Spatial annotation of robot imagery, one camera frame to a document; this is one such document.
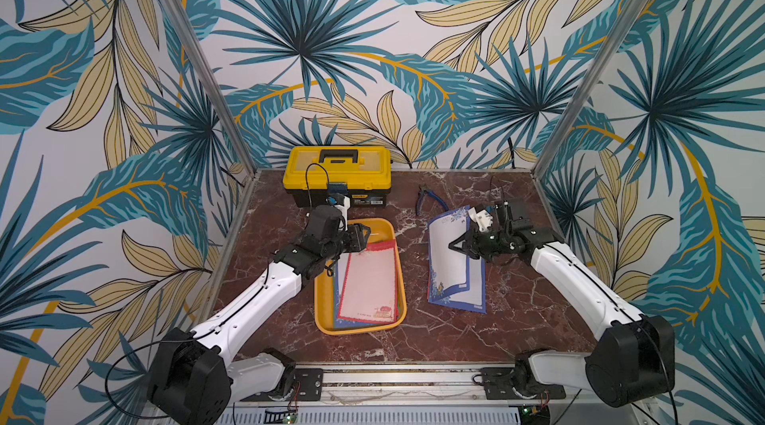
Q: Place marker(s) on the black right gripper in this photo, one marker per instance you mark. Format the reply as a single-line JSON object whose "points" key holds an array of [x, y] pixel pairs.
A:
{"points": [[478, 244]]}

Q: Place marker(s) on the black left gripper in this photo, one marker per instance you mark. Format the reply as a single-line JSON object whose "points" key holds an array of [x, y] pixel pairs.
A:
{"points": [[358, 240]]}

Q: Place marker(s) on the yellow plastic tray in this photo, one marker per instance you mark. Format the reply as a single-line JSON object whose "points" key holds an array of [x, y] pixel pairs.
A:
{"points": [[327, 289]]}

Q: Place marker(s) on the blue floral stationery paper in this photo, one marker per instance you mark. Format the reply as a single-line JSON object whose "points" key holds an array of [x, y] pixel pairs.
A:
{"points": [[468, 297], [449, 269]]}

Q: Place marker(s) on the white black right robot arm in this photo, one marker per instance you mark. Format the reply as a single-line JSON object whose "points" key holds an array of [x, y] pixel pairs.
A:
{"points": [[634, 357]]}

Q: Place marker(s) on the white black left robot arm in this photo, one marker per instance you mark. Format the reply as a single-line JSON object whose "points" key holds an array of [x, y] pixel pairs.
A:
{"points": [[196, 375]]}

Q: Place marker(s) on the stack of stationery papers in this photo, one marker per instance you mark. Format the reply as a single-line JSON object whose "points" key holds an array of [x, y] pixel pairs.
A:
{"points": [[343, 323]]}

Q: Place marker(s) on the yellow black toolbox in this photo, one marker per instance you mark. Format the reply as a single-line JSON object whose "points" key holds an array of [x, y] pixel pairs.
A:
{"points": [[366, 170]]}

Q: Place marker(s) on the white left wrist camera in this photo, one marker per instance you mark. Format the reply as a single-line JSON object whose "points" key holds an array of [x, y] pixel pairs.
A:
{"points": [[339, 197]]}

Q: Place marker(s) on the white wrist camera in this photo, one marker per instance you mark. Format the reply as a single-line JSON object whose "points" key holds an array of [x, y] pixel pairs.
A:
{"points": [[482, 219], [339, 197]]}

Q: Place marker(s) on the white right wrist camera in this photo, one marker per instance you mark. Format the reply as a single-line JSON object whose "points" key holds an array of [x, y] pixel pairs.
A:
{"points": [[482, 219]]}

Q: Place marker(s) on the blue handled pliers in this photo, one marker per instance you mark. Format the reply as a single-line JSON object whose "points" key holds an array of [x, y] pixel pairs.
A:
{"points": [[425, 192]]}

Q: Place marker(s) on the aluminium front rail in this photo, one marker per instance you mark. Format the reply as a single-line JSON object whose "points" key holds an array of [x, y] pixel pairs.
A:
{"points": [[350, 384]]}

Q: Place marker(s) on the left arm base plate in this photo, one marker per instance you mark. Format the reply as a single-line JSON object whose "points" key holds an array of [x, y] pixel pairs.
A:
{"points": [[300, 384]]}

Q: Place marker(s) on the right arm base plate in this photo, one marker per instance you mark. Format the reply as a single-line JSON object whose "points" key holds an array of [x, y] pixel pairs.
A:
{"points": [[506, 383]]}

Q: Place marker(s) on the aluminium right corner post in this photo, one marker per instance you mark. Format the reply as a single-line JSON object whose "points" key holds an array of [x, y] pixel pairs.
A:
{"points": [[622, 25]]}

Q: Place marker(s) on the aluminium corner post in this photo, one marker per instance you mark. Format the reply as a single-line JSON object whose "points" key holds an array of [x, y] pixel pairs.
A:
{"points": [[189, 41], [622, 25]]}

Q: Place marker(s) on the aluminium left corner post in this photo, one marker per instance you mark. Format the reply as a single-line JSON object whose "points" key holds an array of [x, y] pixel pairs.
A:
{"points": [[189, 41]]}

